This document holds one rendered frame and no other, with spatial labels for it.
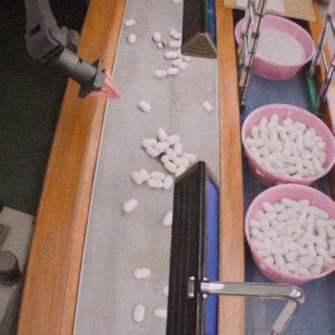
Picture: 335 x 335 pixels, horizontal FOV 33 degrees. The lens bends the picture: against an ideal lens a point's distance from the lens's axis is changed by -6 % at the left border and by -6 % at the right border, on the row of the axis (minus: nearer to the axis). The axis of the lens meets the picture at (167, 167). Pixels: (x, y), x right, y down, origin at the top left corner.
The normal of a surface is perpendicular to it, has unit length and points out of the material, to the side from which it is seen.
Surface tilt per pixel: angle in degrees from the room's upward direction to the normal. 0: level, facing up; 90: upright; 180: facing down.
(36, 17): 46
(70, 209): 0
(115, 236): 0
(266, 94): 0
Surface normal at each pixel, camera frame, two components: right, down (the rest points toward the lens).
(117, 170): 0.09, -0.63
